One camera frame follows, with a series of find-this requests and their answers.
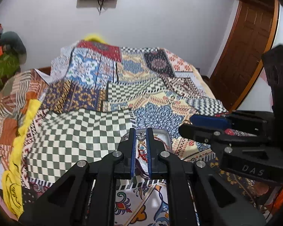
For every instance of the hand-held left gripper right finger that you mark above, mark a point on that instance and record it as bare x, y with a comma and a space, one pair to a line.
149, 150

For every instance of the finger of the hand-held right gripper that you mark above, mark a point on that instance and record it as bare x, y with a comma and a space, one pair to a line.
198, 131
210, 120

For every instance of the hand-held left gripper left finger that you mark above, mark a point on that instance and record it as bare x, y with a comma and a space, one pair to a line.
132, 150

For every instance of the silver snowflake brooch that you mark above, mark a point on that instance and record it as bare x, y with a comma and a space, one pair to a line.
140, 136

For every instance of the colourful patchwork blanket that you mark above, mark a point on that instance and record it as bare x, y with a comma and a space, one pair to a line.
85, 131

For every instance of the brown wooden door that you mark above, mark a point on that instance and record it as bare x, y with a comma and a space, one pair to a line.
247, 49

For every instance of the yellow rounded object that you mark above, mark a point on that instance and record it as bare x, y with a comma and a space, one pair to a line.
94, 38

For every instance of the yellow cloth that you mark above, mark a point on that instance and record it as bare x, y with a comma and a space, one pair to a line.
13, 164

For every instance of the orange striped patterned blanket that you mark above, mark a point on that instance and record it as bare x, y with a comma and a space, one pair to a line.
9, 103

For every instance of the green bag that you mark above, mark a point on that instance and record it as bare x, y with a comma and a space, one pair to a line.
3, 69

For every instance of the grey plush toy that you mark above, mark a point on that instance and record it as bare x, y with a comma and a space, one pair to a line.
13, 43

